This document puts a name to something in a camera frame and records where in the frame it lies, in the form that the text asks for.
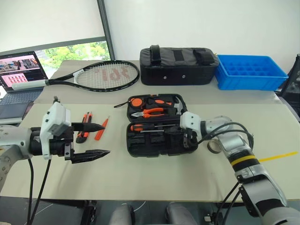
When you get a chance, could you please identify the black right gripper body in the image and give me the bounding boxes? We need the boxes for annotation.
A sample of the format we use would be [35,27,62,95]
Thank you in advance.
[183,127,199,150]

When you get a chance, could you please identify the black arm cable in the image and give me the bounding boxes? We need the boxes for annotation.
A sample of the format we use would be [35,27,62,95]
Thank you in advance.
[217,182,243,225]
[27,158,35,225]
[32,159,52,225]

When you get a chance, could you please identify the grey tape roll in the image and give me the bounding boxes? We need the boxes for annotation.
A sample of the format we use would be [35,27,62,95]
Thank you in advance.
[206,139,222,155]

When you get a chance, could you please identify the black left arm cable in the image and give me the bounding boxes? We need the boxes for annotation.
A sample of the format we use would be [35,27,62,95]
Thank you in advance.
[32,159,52,225]
[27,158,35,225]

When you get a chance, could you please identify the blue plastic crate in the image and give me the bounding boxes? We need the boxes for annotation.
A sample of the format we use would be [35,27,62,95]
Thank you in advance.
[214,54,289,91]

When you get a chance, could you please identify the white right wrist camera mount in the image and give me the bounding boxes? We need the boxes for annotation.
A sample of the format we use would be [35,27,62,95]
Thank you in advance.
[179,112,202,137]

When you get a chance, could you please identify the orange black handled screwdriver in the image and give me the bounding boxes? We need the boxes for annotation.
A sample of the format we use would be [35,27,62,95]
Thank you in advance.
[130,124,174,133]

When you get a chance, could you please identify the steel head hammer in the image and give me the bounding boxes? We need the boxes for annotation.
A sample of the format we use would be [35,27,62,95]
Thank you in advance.
[172,97,186,116]

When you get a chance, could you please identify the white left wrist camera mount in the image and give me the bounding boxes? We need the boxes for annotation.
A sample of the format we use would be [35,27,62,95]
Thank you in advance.
[39,102,72,160]

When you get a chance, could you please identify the orange black utility knife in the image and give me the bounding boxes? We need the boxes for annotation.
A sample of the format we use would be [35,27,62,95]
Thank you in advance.
[75,112,93,144]

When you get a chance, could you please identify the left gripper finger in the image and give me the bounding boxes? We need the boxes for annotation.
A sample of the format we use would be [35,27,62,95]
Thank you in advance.
[71,121,105,133]
[70,150,111,165]

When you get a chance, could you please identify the orange black tape measure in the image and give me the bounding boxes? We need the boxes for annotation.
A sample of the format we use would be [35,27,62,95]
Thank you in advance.
[113,97,145,109]

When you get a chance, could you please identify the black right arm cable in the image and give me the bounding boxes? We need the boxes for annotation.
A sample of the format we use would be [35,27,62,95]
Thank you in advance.
[217,182,243,225]

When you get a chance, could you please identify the black white tennis racket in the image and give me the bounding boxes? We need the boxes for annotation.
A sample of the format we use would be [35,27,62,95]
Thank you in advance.
[11,60,141,93]

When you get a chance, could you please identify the open grey laptop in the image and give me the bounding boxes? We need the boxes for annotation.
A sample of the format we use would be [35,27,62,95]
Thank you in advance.
[0,51,49,124]

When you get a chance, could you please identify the black orange stubby tool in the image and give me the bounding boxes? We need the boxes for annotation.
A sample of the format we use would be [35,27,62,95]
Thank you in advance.
[147,98,173,109]

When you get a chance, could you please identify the black plastic tool case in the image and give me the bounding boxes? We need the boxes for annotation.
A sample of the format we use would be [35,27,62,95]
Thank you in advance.
[126,93,199,158]

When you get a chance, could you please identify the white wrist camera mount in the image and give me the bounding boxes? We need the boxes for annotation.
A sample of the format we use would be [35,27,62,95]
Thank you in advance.
[179,112,202,137]
[39,102,72,160]

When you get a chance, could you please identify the black fabric bag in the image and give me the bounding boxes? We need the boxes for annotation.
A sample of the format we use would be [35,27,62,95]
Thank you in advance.
[139,45,220,86]

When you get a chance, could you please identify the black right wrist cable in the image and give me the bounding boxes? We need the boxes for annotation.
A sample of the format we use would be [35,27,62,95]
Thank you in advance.
[198,121,255,147]

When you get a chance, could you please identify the black mesh chair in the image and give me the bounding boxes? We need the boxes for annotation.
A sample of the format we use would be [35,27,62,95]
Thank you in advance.
[279,53,300,123]

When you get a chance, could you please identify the orange handled pliers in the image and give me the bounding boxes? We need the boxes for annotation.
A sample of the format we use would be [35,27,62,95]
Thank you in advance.
[131,107,170,119]

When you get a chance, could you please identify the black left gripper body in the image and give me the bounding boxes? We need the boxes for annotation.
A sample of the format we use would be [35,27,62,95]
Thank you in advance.
[48,126,76,163]

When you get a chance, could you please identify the orange tester pen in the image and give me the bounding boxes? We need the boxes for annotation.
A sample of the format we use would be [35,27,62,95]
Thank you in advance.
[94,115,111,141]

